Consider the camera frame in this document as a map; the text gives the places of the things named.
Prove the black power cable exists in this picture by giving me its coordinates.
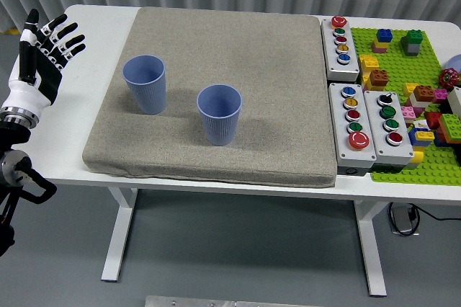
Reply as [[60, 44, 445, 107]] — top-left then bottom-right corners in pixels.
[[387, 201, 461, 238]]

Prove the yellow toy brick stack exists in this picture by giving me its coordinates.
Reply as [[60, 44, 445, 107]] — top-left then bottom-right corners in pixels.
[[359, 54, 379, 74]]

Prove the red toy brick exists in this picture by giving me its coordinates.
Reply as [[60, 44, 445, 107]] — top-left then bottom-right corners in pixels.
[[424, 111, 444, 130]]

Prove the green toy brick baseplate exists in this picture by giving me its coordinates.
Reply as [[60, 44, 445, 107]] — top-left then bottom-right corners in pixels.
[[349, 27, 461, 186]]

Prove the grey four-button box, black knob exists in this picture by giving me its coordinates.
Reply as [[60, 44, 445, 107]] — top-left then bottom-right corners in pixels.
[[363, 89, 415, 174]]

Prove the large green toy brick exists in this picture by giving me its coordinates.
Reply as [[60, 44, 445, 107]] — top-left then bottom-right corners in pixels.
[[437, 113, 461, 139]]

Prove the brown white brick stack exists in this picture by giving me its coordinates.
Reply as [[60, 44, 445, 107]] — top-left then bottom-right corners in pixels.
[[412, 84, 436, 108]]

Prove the pink toy brick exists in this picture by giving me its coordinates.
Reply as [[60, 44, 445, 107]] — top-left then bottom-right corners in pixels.
[[400, 104, 426, 123]]

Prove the blue yellow pink brick stack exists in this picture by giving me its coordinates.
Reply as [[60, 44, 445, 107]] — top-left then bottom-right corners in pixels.
[[371, 28, 394, 53]]

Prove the grey five-button box, small red stop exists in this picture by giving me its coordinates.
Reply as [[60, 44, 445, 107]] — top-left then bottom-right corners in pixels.
[[320, 15, 361, 83]]

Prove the green grey brick stack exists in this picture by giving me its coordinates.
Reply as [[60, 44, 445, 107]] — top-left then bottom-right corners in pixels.
[[400, 29, 424, 57]]

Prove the blue ribbed plastic cup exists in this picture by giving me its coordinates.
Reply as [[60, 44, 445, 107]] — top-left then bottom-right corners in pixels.
[[122, 55, 167, 116], [196, 84, 243, 147]]

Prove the grey-brown fabric mat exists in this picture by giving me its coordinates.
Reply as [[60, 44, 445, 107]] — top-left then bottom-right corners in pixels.
[[81, 6, 339, 189]]

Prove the pale blue bowl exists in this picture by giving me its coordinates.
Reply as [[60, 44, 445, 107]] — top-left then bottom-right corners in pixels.
[[445, 53, 461, 71]]

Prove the grey power adapter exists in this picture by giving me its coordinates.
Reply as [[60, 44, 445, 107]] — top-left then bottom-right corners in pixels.
[[391, 205, 415, 234]]

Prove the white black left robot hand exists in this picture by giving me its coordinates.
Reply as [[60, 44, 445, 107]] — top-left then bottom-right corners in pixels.
[[5, 9, 87, 115]]

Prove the yellow white toy brick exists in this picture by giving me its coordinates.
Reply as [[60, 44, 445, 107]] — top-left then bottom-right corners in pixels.
[[406, 151, 425, 171]]

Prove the grey five-button box, large red stop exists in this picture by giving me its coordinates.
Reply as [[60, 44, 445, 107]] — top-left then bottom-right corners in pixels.
[[328, 82, 377, 177]]

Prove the brown toy brick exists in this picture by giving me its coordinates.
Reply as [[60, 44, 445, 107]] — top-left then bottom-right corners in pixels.
[[367, 68, 390, 89]]

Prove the white table leg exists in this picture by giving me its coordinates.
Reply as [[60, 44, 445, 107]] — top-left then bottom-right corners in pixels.
[[100, 187, 138, 283], [352, 199, 390, 298]]

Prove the small magenta toy brick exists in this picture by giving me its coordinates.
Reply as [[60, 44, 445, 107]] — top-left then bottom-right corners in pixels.
[[431, 88, 449, 104]]

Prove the white box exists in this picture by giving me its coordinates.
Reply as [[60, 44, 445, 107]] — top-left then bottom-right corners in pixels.
[[446, 86, 461, 115]]

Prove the red valve wheel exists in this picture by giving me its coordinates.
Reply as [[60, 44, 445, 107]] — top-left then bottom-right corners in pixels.
[[438, 68, 460, 89]]

